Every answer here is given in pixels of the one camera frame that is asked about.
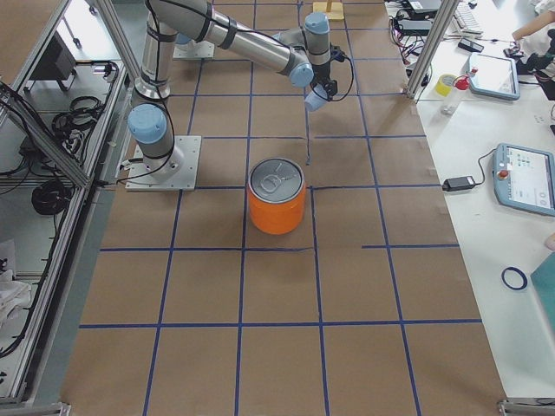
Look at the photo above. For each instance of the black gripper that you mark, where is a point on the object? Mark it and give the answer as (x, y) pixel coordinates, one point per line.
(330, 87)

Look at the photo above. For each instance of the light blue plastic cup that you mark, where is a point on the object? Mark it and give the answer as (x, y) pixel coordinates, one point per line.
(316, 99)

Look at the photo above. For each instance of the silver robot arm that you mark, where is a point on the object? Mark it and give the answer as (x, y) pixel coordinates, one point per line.
(290, 53)

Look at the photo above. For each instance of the wooden cup rack stand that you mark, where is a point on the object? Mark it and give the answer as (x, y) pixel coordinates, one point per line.
(333, 9)

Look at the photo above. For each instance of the orange can with silver lid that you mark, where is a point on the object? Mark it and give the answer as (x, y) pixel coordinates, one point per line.
(276, 195)

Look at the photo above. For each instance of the yellow tape roll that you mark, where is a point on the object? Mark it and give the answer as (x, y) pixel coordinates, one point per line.
(445, 84)

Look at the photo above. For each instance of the red capped squeeze bottle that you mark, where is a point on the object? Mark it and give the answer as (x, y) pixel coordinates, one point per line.
(456, 95)

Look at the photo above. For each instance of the black smartphone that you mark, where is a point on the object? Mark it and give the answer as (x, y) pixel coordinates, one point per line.
(470, 46)

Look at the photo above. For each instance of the black power adapter brick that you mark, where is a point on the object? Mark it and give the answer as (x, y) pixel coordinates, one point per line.
(457, 184)

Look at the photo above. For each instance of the teach pendant near tape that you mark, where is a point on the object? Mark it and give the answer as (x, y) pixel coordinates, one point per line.
(493, 76)

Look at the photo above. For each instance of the teach pendant far side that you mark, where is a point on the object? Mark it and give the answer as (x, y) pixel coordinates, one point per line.
(523, 178)

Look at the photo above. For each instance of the aluminium frame post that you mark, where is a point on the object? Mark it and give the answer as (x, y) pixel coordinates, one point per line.
(442, 20)

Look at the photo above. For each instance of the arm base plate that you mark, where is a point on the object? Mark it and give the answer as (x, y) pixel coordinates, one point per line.
(158, 175)

